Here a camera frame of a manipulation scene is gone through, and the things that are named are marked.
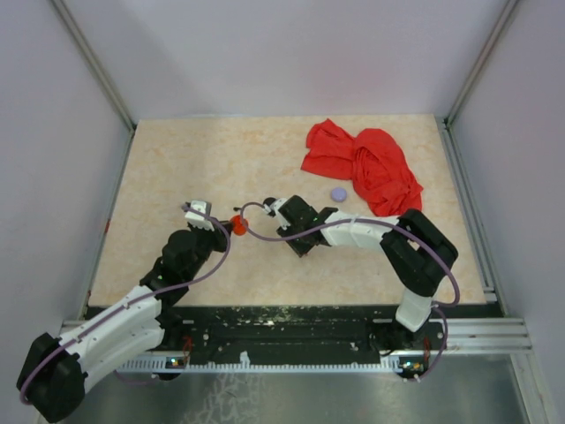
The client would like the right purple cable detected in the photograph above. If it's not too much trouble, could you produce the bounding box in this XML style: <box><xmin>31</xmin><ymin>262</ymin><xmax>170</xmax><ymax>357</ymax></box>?
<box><xmin>240</xmin><ymin>201</ymin><xmax>461</xmax><ymax>383</ymax></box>

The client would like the purple cable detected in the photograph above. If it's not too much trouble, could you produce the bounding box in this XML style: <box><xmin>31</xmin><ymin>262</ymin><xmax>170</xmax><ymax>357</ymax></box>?
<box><xmin>240</xmin><ymin>201</ymin><xmax>461</xmax><ymax>383</ymax></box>
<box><xmin>17</xmin><ymin>202</ymin><xmax>233</xmax><ymax>406</ymax></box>

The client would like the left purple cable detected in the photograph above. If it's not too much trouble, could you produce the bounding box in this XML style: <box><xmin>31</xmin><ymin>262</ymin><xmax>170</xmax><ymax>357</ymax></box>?
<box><xmin>17</xmin><ymin>202</ymin><xmax>233</xmax><ymax>406</ymax></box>

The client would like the red round charging case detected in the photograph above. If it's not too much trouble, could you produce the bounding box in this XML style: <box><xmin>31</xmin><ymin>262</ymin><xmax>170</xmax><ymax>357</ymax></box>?
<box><xmin>230</xmin><ymin>215</ymin><xmax>248</xmax><ymax>236</ymax></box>

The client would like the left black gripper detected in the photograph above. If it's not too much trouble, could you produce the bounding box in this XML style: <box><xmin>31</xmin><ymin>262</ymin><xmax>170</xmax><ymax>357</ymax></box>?
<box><xmin>184</xmin><ymin>216</ymin><xmax>234</xmax><ymax>282</ymax></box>

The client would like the red crumpled cloth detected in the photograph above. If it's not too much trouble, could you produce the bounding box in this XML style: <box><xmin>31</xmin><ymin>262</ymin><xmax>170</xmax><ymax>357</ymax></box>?
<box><xmin>301</xmin><ymin>118</ymin><xmax>423</xmax><ymax>216</ymax></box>

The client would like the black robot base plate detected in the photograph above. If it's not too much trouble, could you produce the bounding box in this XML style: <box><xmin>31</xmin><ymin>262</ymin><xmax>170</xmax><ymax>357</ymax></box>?
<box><xmin>158</xmin><ymin>306</ymin><xmax>445</xmax><ymax>366</ymax></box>

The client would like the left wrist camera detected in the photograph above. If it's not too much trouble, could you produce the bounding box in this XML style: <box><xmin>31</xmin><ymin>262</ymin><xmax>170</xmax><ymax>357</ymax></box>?
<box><xmin>181</xmin><ymin>200</ymin><xmax>214</xmax><ymax>231</ymax></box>

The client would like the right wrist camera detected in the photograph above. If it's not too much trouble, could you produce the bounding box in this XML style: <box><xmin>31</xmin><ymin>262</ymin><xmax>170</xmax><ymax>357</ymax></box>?
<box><xmin>263</xmin><ymin>198</ymin><xmax>287</xmax><ymax>217</ymax></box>

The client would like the white slotted cable duct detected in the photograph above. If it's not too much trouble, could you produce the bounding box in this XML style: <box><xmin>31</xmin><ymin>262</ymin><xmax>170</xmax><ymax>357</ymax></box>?
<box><xmin>117</xmin><ymin>352</ymin><xmax>417</xmax><ymax>375</ymax></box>

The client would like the purple earbud charging case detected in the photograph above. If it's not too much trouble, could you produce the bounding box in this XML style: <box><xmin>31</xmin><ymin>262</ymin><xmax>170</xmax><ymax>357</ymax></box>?
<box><xmin>330</xmin><ymin>187</ymin><xmax>348</xmax><ymax>203</ymax></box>

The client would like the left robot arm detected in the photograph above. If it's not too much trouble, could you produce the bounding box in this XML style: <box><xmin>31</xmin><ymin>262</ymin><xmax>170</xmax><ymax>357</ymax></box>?
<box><xmin>16</xmin><ymin>218</ymin><xmax>233</xmax><ymax>423</ymax></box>

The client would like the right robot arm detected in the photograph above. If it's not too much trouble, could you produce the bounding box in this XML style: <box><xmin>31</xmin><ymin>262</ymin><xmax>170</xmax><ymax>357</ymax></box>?
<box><xmin>265</xmin><ymin>195</ymin><xmax>459</xmax><ymax>350</ymax></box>

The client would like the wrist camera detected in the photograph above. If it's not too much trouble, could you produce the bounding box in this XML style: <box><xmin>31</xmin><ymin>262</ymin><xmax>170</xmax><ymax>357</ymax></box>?
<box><xmin>263</xmin><ymin>198</ymin><xmax>287</xmax><ymax>217</ymax></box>
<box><xmin>181</xmin><ymin>200</ymin><xmax>214</xmax><ymax>231</ymax></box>

